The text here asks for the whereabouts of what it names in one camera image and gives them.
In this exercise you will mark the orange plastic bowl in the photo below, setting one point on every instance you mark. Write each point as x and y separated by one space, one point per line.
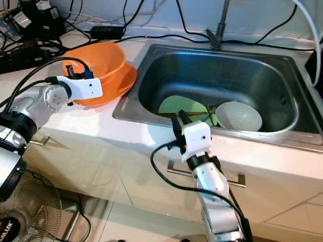
106 55

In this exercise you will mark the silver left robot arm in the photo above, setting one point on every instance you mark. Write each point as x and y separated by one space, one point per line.
10 156

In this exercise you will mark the brown chopstick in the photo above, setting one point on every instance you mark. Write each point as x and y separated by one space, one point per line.
202 115

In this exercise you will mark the green plate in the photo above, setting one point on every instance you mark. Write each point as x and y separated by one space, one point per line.
174 104

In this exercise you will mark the black power adapter brick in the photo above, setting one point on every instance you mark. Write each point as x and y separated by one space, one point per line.
107 32

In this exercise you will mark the white bowl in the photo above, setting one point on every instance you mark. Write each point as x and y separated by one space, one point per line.
238 117

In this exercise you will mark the black power strip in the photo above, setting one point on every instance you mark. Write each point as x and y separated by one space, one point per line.
25 59

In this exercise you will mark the black device with white label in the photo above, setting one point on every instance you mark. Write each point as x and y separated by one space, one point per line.
40 22

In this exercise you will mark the stainless steel sink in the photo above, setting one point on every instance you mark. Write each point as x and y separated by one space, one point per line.
242 75

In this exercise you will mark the metal faucet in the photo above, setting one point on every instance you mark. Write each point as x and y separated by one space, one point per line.
214 38

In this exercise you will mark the black box appliance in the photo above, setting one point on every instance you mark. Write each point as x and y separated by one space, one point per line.
315 68

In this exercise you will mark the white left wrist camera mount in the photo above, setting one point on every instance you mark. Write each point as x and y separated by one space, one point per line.
87 89

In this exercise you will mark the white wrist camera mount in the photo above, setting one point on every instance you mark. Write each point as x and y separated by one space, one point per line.
198 138
87 89

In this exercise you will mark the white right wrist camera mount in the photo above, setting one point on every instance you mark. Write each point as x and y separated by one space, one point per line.
198 138

